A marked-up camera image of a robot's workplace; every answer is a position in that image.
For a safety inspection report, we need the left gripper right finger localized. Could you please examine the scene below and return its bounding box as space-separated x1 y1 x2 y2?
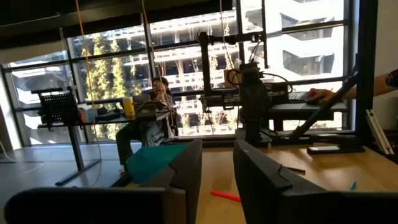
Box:
233 139 398 224

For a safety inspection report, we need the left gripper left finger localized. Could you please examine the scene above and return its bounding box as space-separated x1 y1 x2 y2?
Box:
4 139 203 224

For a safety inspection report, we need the red pen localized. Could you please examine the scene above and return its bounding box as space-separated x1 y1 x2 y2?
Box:
210 189 242 203

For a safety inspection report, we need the person's forearm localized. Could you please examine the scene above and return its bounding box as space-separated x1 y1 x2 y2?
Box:
341 68 398 100

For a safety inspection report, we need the teal plastic bin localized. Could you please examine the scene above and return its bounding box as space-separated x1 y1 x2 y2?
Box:
126 143 191 184

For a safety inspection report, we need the black rectangular bar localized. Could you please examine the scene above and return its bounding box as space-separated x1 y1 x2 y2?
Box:
307 144 366 155

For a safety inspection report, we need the black side desk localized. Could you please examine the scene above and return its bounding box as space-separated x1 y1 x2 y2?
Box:
269 101 348 131

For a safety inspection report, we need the laptop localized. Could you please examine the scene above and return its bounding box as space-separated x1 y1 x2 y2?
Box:
132 93 158 119

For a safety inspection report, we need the black electronics box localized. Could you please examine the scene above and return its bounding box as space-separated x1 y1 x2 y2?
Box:
198 82 290 108

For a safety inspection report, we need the yellow cup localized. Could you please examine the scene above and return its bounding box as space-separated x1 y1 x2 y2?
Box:
122 96 136 118

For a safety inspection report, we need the person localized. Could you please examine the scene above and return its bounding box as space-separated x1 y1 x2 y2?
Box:
115 77 178 167

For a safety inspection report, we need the person's hand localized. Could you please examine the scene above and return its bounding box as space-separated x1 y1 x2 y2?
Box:
307 88 336 105

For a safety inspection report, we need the black metal pole stand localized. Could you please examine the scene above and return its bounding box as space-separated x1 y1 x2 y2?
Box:
197 30 268 97

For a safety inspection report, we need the black perforated panel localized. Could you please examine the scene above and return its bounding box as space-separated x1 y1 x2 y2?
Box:
30 88 80 128

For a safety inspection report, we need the silver aluminium bracket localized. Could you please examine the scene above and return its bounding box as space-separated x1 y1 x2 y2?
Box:
365 109 395 156

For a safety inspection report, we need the yellow hanging cord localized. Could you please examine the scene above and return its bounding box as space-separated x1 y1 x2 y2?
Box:
75 0 103 187
141 0 175 134

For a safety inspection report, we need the black metal rig frame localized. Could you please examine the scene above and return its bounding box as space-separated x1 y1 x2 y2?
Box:
236 0 398 164

